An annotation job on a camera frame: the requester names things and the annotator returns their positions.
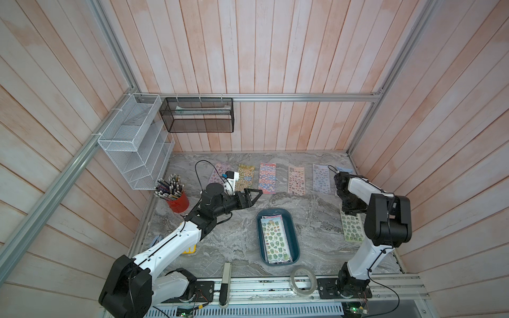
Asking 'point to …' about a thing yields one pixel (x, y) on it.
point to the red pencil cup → (172, 191)
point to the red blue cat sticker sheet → (267, 178)
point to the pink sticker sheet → (220, 169)
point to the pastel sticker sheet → (296, 180)
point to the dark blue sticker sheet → (349, 170)
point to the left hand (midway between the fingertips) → (256, 197)
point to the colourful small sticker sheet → (246, 172)
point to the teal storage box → (290, 230)
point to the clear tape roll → (313, 284)
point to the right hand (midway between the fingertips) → (361, 211)
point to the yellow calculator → (189, 250)
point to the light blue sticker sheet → (321, 178)
